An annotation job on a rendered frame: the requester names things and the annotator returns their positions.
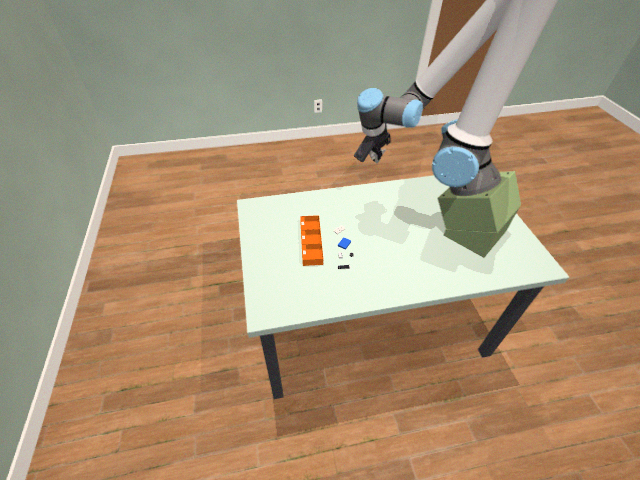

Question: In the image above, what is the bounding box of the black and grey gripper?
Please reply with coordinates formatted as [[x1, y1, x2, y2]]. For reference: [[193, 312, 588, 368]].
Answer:
[[369, 124, 391, 163]]

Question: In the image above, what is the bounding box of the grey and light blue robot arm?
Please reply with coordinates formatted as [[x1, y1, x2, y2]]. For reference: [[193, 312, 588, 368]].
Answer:
[[354, 0, 558, 196]]

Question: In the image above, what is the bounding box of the orange rack of bins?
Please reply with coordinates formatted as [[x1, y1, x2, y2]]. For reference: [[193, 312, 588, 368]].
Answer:
[[300, 215, 323, 266]]

